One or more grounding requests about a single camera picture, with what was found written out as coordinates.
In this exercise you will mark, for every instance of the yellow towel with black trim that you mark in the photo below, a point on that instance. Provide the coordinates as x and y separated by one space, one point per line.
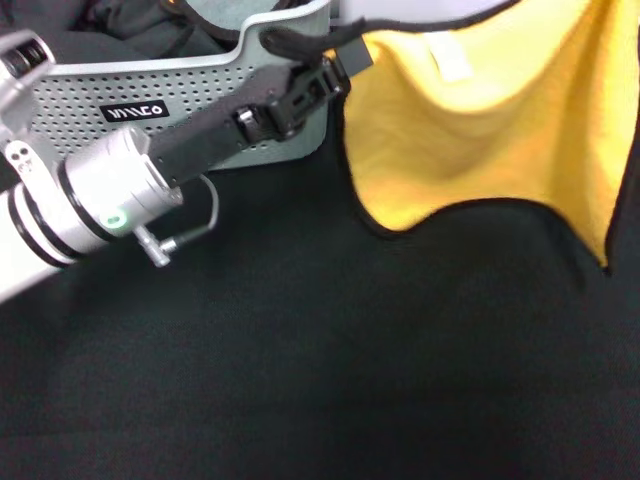
475 140

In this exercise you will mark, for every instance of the black tablecloth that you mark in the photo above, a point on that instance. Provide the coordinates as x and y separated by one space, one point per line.
300 350

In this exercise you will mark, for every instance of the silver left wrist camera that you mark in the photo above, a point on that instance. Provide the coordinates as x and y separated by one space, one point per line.
20 65

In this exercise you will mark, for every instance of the black cloth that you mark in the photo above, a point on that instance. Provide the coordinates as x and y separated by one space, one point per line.
125 25

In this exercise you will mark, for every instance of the grey perforated plastic storage box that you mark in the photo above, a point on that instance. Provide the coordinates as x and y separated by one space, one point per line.
75 95

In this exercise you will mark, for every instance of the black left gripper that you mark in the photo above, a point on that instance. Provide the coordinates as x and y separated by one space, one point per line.
215 125

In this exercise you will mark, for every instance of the grey towel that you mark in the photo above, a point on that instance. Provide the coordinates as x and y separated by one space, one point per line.
225 12

